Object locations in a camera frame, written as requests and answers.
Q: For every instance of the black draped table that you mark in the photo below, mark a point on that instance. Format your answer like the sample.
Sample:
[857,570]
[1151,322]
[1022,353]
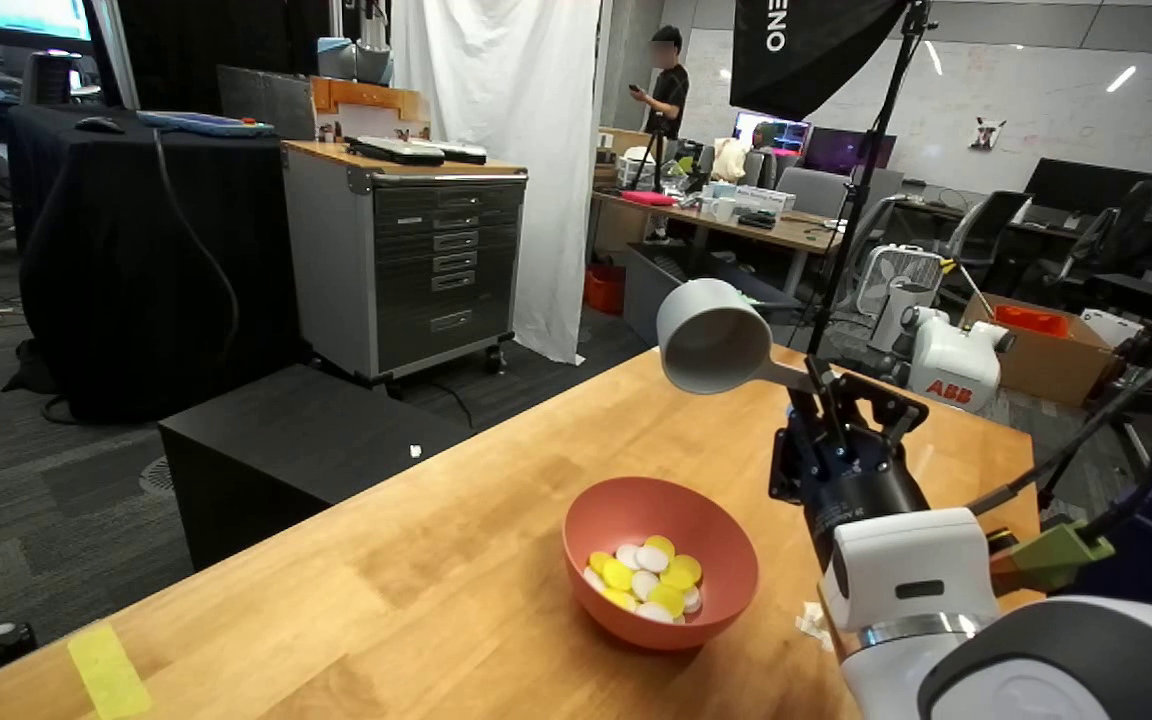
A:
[122,266]

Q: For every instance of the white ABB robot part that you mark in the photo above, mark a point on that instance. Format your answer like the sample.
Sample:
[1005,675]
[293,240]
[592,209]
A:
[954,361]

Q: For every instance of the open wooden box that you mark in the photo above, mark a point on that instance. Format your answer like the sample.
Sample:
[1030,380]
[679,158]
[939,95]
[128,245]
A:
[361,100]

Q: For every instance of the yellow and white candy pieces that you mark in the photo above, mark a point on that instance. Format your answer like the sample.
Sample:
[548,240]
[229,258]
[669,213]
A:
[640,581]

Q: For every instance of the white box fan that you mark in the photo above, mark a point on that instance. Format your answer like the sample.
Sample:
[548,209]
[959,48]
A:
[897,282]

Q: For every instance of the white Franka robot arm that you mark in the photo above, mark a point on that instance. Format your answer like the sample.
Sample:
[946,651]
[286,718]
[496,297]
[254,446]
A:
[911,573]

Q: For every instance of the black light stand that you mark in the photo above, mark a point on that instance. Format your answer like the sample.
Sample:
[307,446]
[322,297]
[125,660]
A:
[871,147]

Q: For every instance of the grey measuring cup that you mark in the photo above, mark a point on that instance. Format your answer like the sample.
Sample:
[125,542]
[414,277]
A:
[719,342]

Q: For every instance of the yellow tape strip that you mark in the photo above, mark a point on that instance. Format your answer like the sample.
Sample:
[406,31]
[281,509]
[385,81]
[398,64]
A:
[104,675]

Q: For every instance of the white curtain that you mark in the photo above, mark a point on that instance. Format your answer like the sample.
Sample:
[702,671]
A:
[509,135]

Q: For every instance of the cardboard box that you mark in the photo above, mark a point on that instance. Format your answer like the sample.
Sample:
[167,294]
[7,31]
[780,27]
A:
[1050,361]

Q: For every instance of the grey metal drawer cabinet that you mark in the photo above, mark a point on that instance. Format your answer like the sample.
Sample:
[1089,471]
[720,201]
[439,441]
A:
[431,266]

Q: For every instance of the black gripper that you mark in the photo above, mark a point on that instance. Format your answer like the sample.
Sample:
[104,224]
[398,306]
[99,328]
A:
[861,484]

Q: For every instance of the pink bowl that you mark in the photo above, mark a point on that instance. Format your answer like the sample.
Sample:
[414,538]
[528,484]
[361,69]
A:
[727,535]

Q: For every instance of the blue plastic bin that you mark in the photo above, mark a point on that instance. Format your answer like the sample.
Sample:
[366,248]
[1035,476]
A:
[1140,523]

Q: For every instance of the purple laptop screen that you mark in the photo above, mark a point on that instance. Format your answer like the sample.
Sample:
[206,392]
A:
[837,147]

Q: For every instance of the cluttered wooden desk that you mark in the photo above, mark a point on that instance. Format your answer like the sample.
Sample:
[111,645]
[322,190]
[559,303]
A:
[761,228]

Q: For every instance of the black keyboard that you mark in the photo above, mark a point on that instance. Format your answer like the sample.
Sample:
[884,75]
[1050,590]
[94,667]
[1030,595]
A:
[398,147]

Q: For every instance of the bright monitor screen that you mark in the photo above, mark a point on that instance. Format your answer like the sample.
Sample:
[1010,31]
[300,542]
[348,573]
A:
[18,19]

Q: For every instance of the black backdrop panel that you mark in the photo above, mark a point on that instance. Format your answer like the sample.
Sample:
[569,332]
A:
[202,47]

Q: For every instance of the red box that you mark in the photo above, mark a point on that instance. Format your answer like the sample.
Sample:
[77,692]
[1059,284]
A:
[601,284]

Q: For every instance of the black low platform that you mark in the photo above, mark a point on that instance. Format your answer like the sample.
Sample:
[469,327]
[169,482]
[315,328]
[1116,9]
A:
[281,441]

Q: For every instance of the black softbox light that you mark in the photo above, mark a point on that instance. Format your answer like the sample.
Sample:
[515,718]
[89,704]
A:
[801,54]

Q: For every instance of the person in black shirt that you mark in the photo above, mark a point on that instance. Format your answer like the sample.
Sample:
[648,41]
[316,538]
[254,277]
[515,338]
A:
[664,95]

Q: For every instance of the dark mug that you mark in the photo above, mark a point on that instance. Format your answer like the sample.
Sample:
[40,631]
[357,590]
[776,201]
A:
[52,76]

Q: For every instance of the black storage crates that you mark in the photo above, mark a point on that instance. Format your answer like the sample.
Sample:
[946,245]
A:
[1099,213]

